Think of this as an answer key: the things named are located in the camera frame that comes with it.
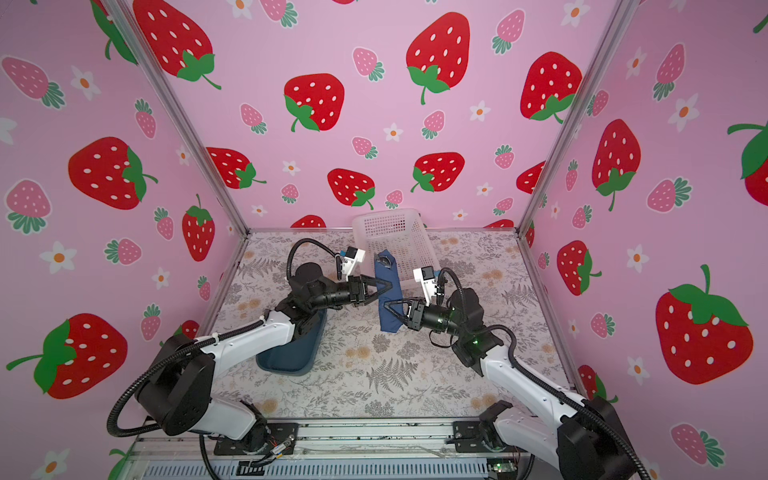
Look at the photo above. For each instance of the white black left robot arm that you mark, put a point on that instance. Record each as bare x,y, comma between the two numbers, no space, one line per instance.
174,394

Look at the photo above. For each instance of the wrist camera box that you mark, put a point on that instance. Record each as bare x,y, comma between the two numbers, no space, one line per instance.
427,278
347,262

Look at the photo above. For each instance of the aluminium corner post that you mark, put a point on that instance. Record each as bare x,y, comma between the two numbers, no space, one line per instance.
615,30
126,24

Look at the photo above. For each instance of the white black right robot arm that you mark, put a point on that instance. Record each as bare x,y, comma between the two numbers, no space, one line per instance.
582,438

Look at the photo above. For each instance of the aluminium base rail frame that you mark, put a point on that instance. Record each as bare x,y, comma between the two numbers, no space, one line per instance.
347,448

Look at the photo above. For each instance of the white perforated plastic basket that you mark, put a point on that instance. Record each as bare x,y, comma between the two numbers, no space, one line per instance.
401,232

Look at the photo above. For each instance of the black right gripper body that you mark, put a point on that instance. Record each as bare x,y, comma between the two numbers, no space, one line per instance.
435,318

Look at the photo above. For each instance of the aluminium corner post right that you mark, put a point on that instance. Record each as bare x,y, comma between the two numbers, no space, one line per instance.
615,30

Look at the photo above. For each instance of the aluminium corner post left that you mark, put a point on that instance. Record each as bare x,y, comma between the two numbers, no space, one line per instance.
126,24

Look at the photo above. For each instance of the dark teal plastic tray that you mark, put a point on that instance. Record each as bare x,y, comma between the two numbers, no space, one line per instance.
297,357

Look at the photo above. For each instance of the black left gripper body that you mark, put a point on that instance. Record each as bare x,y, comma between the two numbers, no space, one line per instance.
336,297

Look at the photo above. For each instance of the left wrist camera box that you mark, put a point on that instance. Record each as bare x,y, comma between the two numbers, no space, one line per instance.
347,262

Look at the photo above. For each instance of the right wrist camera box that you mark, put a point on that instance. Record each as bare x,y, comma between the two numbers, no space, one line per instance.
427,278

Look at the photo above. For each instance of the dark blue paper napkin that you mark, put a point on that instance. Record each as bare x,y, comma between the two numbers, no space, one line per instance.
385,267

